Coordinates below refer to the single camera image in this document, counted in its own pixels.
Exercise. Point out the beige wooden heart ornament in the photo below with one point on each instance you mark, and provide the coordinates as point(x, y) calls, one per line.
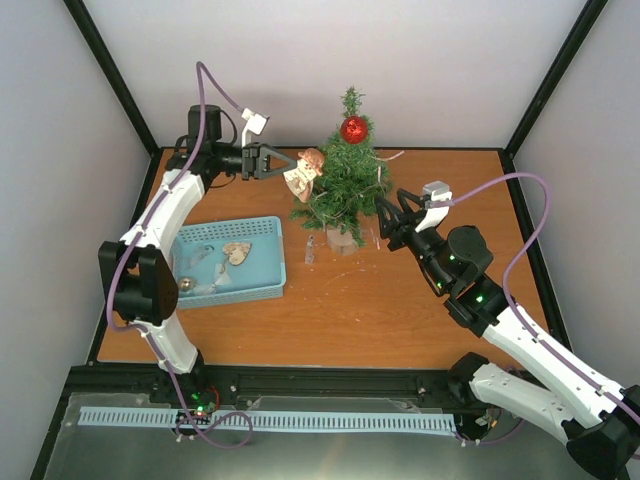
point(236, 252)

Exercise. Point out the silver scroll ornament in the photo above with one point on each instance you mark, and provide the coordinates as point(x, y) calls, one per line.
point(199, 254)

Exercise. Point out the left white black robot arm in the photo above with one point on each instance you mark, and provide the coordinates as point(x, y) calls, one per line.
point(140, 290)

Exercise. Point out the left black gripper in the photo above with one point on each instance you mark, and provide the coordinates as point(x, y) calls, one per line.
point(255, 161)

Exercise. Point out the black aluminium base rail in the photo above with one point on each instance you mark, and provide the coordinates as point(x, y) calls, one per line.
point(235, 385)

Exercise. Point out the small green christmas tree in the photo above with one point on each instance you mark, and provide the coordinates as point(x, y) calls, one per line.
point(351, 102)

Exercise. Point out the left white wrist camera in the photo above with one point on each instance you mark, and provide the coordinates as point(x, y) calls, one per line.
point(255, 124)

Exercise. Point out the clear plastic battery box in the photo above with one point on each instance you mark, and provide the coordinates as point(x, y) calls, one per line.
point(309, 250)

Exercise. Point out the clear angel ornament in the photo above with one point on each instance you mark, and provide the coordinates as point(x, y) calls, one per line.
point(221, 279)

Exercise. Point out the blue plastic basket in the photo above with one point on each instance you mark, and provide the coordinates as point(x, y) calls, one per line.
point(261, 276)

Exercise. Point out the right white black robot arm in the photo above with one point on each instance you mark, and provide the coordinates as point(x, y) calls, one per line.
point(594, 417)

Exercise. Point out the red ball ornament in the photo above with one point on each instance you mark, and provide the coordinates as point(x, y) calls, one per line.
point(354, 130)

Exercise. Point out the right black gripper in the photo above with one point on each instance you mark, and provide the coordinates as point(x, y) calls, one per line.
point(397, 218)

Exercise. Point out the light blue cable duct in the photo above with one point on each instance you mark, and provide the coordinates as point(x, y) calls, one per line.
point(279, 421)

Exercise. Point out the snowman ornament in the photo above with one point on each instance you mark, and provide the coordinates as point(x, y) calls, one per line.
point(301, 179)

